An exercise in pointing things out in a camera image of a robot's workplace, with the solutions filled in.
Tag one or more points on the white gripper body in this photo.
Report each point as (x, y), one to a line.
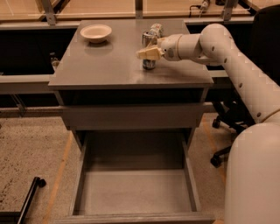
(168, 47)

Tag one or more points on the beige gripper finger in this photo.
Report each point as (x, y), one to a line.
(150, 53)
(150, 42)

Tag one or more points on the silver blue redbull can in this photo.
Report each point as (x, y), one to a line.
(148, 64)

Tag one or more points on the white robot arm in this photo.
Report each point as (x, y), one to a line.
(252, 190)

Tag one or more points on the lying silver can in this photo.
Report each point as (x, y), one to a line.
(157, 30)

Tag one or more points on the grey drawer cabinet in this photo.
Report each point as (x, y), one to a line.
(111, 74)

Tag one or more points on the closed grey top drawer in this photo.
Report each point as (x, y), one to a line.
(133, 117)

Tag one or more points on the open grey middle drawer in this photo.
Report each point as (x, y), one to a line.
(135, 177)

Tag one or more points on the white paper bowl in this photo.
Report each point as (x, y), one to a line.
(96, 33)

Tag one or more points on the black office chair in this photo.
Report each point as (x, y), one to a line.
(263, 50)

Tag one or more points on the black wheeled stand base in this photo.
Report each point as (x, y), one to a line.
(19, 217)

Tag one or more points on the grey metal frame rail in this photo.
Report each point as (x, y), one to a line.
(25, 84)

